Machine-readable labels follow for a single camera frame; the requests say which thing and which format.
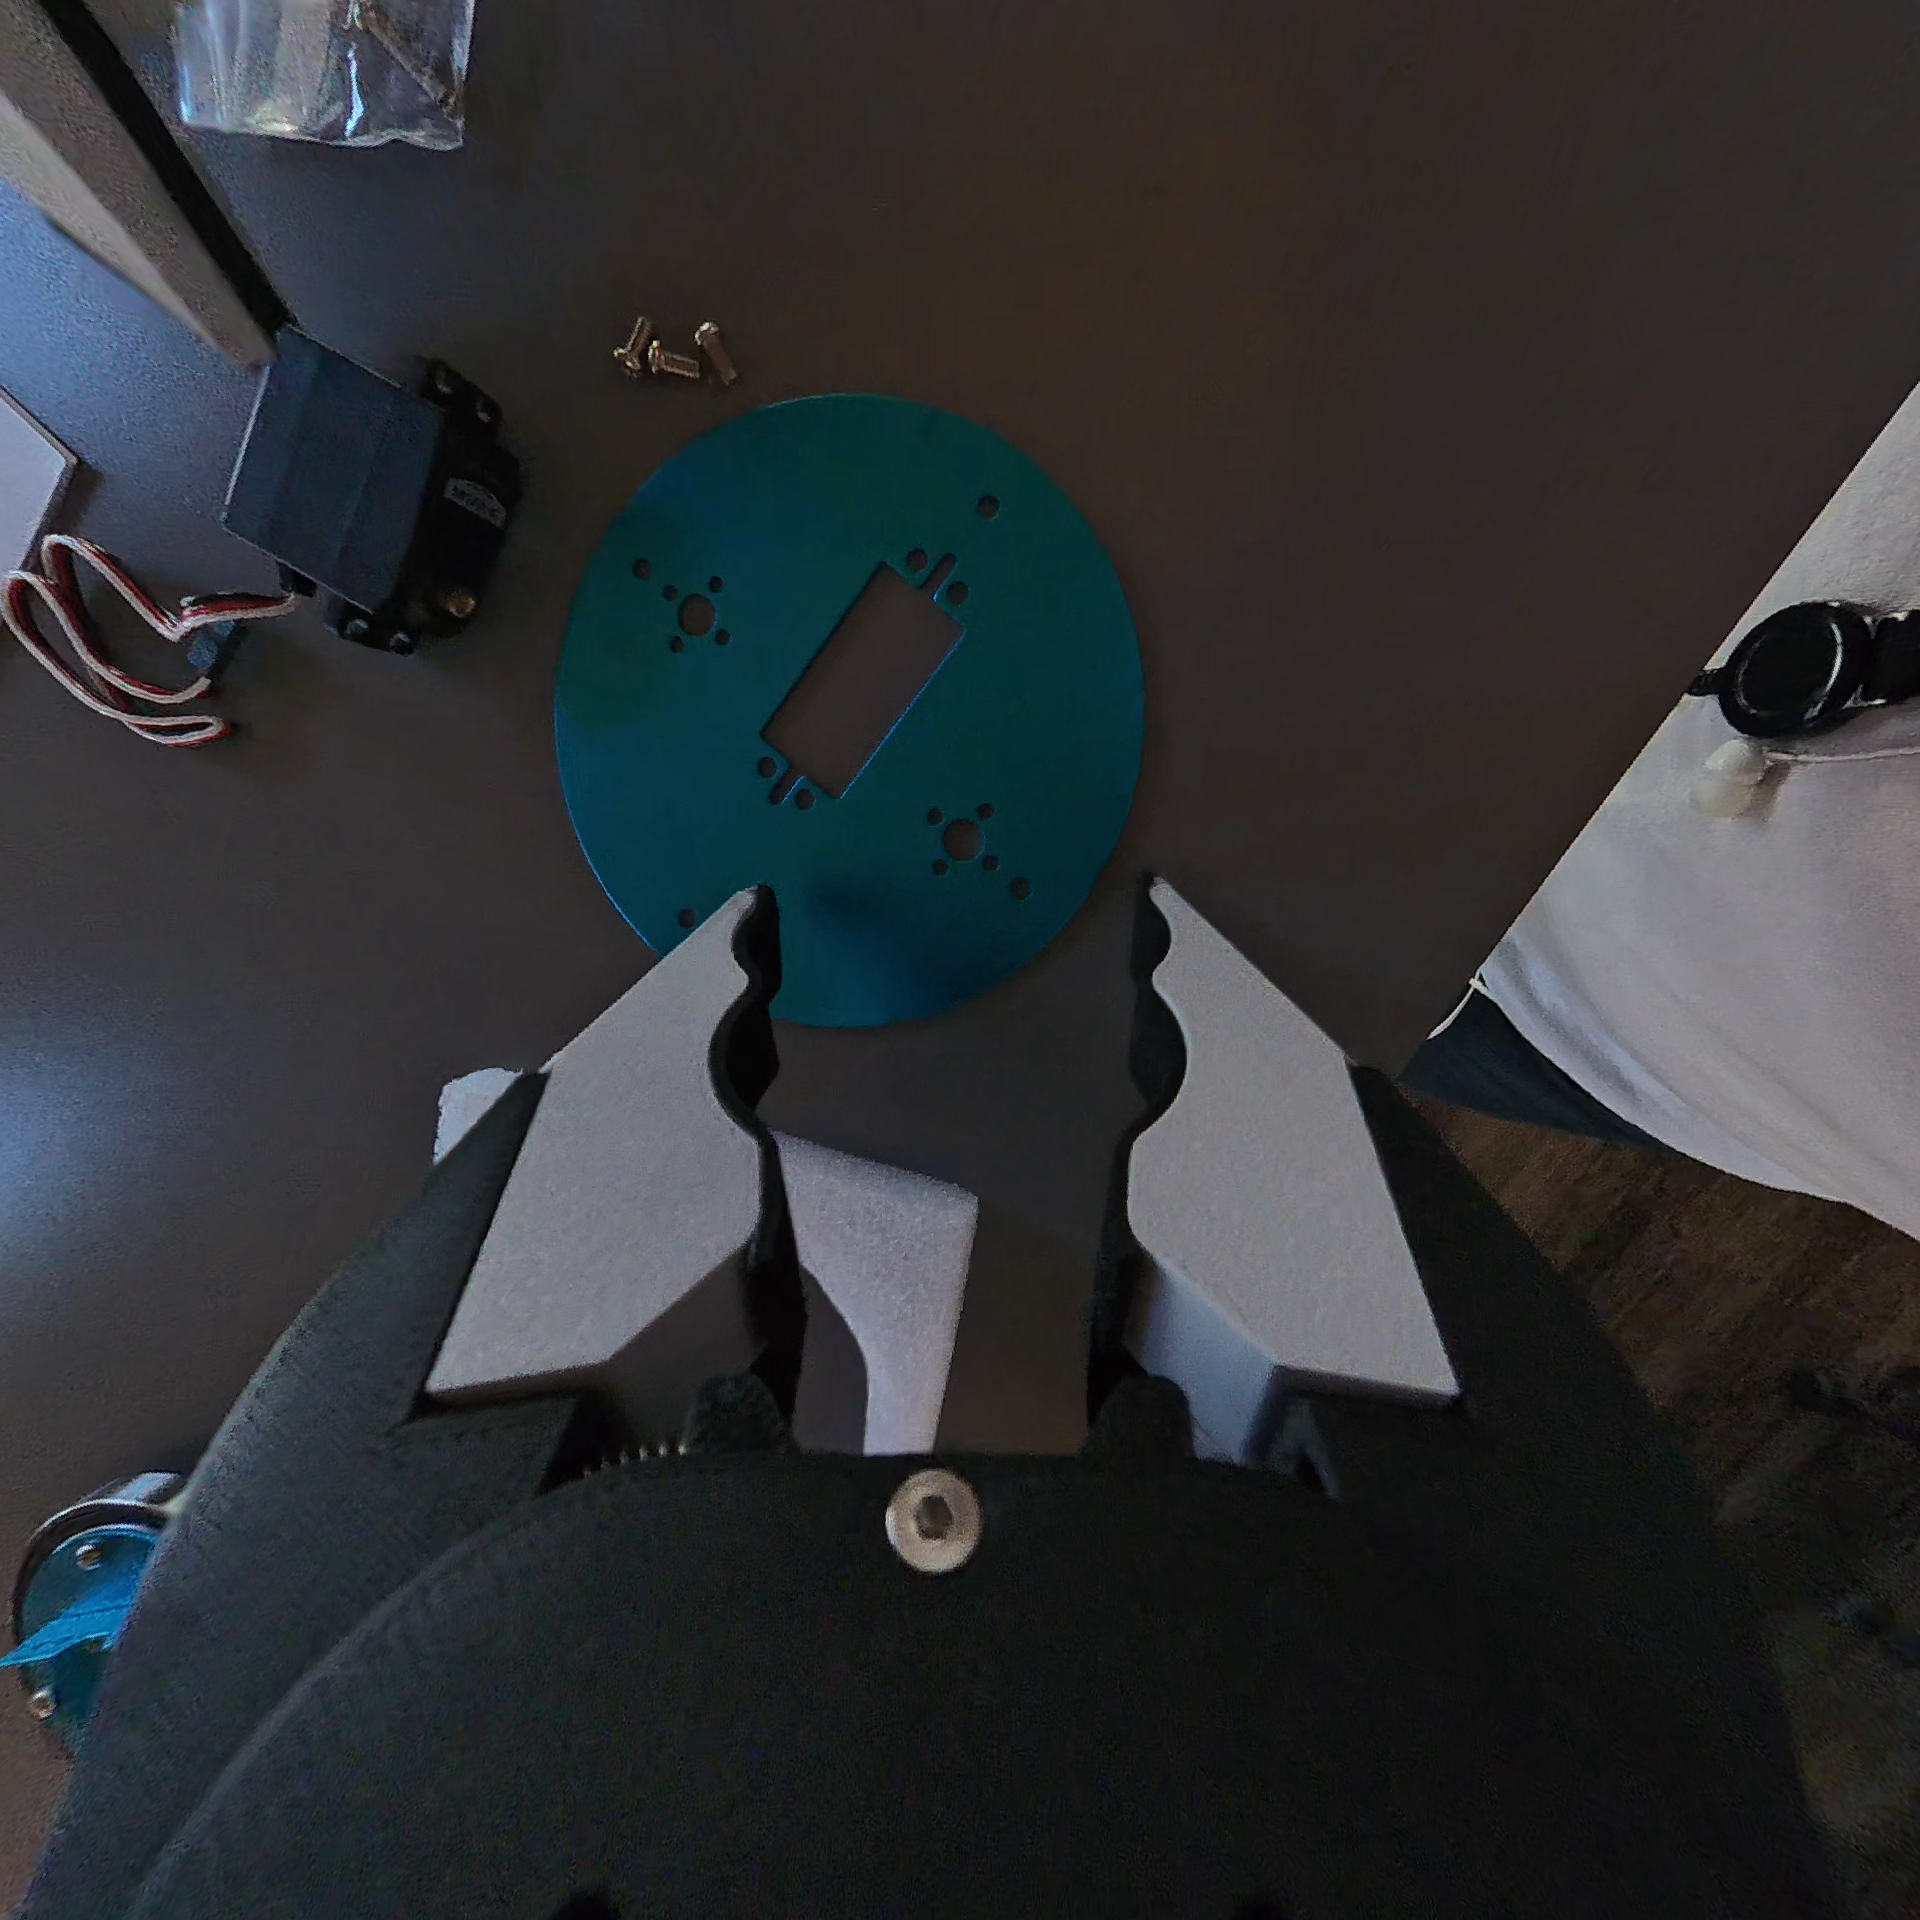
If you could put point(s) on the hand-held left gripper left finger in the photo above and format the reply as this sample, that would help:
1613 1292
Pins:
600 1202

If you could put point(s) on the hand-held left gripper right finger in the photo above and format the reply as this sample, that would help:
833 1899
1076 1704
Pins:
1276 1202

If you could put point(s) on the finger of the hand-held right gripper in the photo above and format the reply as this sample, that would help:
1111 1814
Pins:
119 234

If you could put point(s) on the white foam frame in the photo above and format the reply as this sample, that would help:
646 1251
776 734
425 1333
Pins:
885 1245

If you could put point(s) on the blue round metal plate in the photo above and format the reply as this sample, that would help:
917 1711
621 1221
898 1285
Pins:
902 495

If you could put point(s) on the dark grey desk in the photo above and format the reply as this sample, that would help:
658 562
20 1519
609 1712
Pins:
1349 300

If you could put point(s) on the clear plastic bag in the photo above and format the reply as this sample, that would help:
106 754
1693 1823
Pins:
271 76

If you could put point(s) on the pale grey card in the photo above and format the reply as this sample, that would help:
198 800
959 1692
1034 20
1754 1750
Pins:
31 475

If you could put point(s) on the person's dark trousers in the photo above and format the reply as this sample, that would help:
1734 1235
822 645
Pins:
1500 1072

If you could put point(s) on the black servo motor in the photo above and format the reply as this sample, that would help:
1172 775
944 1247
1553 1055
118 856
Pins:
345 466

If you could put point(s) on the small silver screw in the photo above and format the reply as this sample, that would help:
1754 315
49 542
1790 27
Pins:
674 359
633 346
717 349

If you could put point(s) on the blue round bearing base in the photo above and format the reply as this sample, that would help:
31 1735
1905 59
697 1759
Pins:
77 1590

